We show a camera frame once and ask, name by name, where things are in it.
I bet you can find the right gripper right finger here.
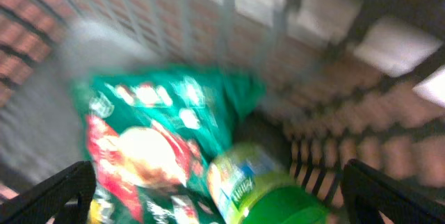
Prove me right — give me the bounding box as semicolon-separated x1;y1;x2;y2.
341;159;444;224

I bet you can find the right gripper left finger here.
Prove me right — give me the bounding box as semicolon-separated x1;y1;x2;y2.
1;161;96;224

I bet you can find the grey plastic basket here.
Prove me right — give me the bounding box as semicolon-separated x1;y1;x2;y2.
1;0;444;223

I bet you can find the green lidded jar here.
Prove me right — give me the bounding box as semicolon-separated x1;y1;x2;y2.
207;143;328;224

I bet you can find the green coffee bag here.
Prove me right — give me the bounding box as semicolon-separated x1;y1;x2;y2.
72;65;265;223

